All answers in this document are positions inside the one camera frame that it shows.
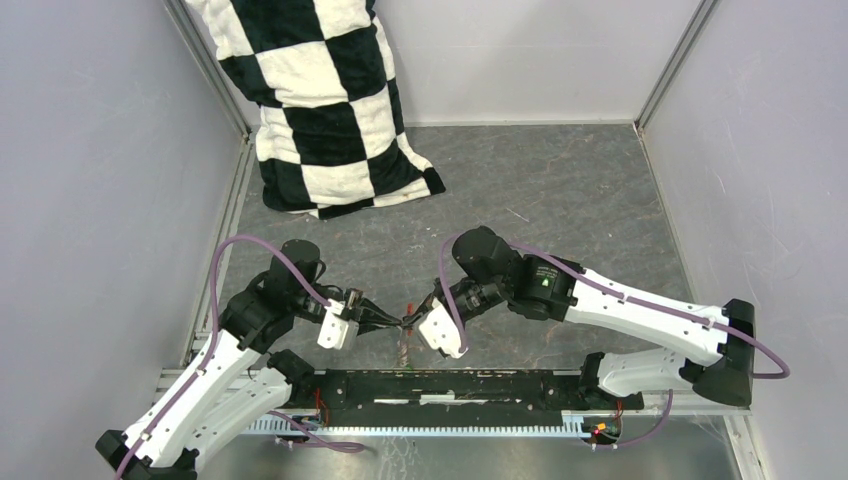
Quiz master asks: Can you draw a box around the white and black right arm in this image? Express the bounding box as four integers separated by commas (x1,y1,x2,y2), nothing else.
410,226,755,408

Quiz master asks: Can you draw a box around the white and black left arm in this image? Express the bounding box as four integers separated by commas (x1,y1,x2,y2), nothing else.
96,235,402,479

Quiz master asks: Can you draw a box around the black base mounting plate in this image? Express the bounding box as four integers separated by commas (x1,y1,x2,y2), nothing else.
281,370,644,427

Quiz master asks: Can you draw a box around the black white checkered cloth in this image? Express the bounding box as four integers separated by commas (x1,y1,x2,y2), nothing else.
192,1,445,220

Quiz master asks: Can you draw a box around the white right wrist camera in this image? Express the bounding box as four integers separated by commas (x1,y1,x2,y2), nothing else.
414,306,468,359

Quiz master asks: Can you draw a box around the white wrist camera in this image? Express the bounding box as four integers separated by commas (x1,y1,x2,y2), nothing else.
316,300,359,350
414,306,468,359

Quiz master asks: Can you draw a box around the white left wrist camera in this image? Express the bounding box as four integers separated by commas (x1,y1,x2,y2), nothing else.
316,300,359,350

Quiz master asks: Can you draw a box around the white slotted cable duct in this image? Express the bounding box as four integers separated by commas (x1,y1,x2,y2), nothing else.
173,413,598,439

